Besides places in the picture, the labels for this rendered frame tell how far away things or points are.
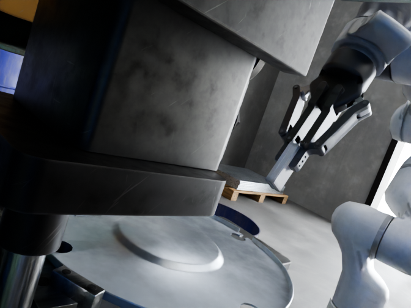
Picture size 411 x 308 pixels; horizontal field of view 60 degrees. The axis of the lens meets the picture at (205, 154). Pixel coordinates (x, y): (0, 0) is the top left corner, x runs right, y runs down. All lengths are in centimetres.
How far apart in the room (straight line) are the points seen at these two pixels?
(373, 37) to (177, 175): 41
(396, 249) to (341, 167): 430
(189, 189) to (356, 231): 69
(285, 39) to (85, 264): 24
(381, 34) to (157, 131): 40
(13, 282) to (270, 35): 23
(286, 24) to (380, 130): 480
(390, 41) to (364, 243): 49
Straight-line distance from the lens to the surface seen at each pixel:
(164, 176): 23
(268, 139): 579
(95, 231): 39
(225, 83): 28
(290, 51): 29
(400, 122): 106
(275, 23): 27
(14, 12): 62
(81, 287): 28
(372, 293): 93
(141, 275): 33
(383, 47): 58
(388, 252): 90
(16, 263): 23
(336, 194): 516
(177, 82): 25
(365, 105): 54
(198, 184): 26
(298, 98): 58
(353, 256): 92
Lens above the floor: 94
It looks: 8 degrees down
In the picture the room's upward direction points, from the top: 19 degrees clockwise
